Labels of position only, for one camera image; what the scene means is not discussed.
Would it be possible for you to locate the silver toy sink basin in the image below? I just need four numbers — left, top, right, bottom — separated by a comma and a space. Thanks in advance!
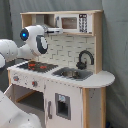
53, 67, 92, 81

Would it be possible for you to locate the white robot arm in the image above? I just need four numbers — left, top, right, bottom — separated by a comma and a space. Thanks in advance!
0, 25, 63, 128

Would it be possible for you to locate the red stove knob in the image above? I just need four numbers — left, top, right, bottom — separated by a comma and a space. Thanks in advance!
13, 76, 19, 81
32, 81, 38, 87

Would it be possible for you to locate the white toy microwave door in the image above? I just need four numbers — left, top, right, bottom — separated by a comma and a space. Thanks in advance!
54, 13, 94, 35

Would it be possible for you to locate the white toy oven door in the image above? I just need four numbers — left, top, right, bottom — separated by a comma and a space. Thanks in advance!
4, 85, 14, 101

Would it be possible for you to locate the grey backdrop curtain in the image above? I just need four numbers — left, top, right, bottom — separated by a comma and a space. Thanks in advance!
0, 0, 128, 128

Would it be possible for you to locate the white dishwasher cabinet door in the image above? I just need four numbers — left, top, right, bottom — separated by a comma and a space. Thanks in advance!
44, 81, 82, 128

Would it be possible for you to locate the left red stove knob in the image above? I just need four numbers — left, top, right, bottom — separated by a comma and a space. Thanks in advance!
13, 76, 19, 81

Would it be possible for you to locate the black toy stovetop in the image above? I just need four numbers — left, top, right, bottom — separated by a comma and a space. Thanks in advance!
20, 61, 56, 73

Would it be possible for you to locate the right red stove knob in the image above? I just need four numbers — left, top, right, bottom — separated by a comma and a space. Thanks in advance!
32, 81, 38, 87

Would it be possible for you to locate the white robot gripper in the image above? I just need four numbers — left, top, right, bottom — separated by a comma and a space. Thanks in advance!
42, 25, 63, 35

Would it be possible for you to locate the black toy faucet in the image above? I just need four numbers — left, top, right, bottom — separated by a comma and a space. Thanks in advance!
76, 50, 94, 70

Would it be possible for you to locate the white wooden toy kitchen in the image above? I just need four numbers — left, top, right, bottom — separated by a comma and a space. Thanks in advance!
8, 10, 115, 128

